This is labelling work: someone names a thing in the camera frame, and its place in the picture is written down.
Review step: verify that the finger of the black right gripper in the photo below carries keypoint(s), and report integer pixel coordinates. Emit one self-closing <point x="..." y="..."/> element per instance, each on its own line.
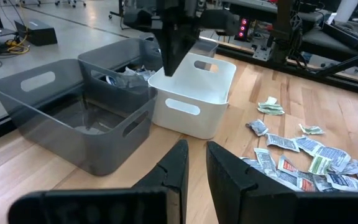
<point x="179" y="43"/>

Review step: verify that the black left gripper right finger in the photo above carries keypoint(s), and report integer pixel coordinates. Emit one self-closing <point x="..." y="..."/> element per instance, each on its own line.
<point x="244" y="205"/>

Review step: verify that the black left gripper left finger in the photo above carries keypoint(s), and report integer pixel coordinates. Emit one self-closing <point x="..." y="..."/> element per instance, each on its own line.
<point x="154" y="202"/>

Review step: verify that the translucent grey plastic bin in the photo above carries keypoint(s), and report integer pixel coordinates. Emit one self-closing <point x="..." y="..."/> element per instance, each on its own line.
<point x="208" y="46"/>
<point x="73" y="149"/>
<point x="110" y="53"/>

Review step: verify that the white packet red label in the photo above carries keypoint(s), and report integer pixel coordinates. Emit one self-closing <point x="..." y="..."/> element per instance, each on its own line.
<point x="306" y="184"/>
<point x="287" y="166"/>

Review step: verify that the white plastic bin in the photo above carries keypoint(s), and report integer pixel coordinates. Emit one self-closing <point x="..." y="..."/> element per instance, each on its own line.
<point x="194" y="118"/>

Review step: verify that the crumpled blue-grey packet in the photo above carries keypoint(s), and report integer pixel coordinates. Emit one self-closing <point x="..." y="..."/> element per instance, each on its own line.
<point x="257" y="127"/>

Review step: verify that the white blue print packet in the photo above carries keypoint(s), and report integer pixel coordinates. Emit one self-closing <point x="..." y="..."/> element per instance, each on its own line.
<point x="308" y="143"/>

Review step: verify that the black rectangular box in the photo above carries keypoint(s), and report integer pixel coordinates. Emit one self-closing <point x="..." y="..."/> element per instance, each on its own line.
<point x="36" y="32"/>

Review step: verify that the white square pillar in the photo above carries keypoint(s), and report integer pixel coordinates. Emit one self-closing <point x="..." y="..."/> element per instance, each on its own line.
<point x="345" y="11"/>

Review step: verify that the black desk crossbar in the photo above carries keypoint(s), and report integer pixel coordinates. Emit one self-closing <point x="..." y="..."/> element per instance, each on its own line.
<point x="346" y="64"/>

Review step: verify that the grey metal bracket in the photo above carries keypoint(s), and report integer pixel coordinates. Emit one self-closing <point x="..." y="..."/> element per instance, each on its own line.
<point x="261" y="53"/>

